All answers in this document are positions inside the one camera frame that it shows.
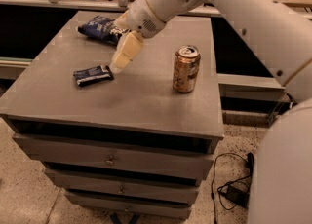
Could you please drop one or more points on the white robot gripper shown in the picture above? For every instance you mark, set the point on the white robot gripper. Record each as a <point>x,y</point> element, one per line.
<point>140,18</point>

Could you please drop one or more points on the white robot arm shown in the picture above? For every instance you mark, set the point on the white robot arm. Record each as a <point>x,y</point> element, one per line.
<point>281,191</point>

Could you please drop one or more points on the blue rxbar blueberry bar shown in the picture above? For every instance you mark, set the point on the blue rxbar blueberry bar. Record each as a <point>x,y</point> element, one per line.
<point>92,75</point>

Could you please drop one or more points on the dark blue chip bag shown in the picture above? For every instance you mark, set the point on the dark blue chip bag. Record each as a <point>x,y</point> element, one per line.
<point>103,29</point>

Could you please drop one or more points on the gold soda can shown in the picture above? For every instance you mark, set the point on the gold soda can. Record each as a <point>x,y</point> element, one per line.
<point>186,68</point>

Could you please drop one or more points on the grey drawer cabinet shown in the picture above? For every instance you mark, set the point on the grey drawer cabinet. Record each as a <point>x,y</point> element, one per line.
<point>138,107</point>

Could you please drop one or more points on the top grey drawer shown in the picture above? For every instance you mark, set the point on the top grey drawer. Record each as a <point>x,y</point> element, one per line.
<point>82,152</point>

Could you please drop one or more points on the grey drawer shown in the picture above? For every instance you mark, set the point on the grey drawer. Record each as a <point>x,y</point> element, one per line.
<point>126,205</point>
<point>121,186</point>
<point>82,152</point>

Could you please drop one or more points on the middle grey drawer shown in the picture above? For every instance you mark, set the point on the middle grey drawer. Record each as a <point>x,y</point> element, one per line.
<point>121,186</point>

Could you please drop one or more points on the bottom grey drawer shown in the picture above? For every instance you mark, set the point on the bottom grey drawer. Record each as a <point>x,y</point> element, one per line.
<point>126,205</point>

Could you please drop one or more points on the black metal floor bar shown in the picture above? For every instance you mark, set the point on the black metal floor bar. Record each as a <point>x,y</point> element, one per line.
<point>250,157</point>

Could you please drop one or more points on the black power adapter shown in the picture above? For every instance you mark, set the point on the black power adapter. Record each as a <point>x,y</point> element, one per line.
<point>237,196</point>

